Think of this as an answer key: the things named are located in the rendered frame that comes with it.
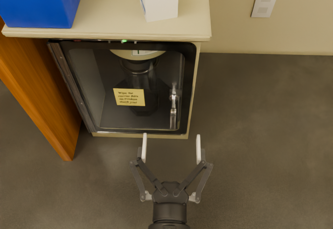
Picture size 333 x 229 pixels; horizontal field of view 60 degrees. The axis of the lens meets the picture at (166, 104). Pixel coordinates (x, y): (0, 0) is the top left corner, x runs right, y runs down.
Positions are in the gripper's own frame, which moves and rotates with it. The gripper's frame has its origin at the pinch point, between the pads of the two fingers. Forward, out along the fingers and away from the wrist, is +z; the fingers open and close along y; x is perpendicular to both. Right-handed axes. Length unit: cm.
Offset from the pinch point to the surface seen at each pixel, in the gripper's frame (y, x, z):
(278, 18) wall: -39, 5, 54
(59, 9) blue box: 16.5, -40.2, -0.1
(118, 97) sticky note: 14.1, -4.7, 9.5
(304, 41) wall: -53, 16, 54
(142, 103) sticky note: 8.0, -2.5, 9.4
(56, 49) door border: 25.0, -22.0, 9.5
